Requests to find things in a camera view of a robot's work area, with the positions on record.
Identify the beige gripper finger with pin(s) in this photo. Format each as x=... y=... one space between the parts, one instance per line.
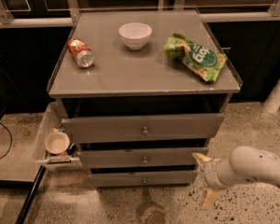
x=210 y=198
x=201 y=159

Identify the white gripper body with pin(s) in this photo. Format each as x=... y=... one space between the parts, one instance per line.
x=207 y=173

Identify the grey bottom drawer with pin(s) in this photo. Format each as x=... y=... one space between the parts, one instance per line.
x=143 y=179

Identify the grey drawer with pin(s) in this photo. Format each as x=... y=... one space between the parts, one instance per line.
x=140 y=157
x=143 y=179
x=142 y=128

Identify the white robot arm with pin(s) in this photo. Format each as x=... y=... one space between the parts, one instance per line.
x=244 y=165

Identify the grey drawer cabinet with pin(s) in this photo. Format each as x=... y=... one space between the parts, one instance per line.
x=125 y=82

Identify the grey middle drawer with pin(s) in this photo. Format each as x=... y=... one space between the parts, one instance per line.
x=140 y=157

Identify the grey top drawer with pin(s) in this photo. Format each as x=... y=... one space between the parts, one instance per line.
x=142 y=128

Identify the green chip bag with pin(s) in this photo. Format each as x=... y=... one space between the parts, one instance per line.
x=199 y=59

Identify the white ceramic bowl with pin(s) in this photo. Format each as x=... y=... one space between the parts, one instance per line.
x=135 y=35

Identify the small beige bowl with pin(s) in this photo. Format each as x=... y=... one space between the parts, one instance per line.
x=56 y=142

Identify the orange soda can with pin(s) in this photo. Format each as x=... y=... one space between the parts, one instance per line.
x=81 y=53

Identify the white pipe post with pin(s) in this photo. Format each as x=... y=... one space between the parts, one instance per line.
x=272 y=103

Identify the metal railing frame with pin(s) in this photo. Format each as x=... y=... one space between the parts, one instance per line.
x=46 y=13

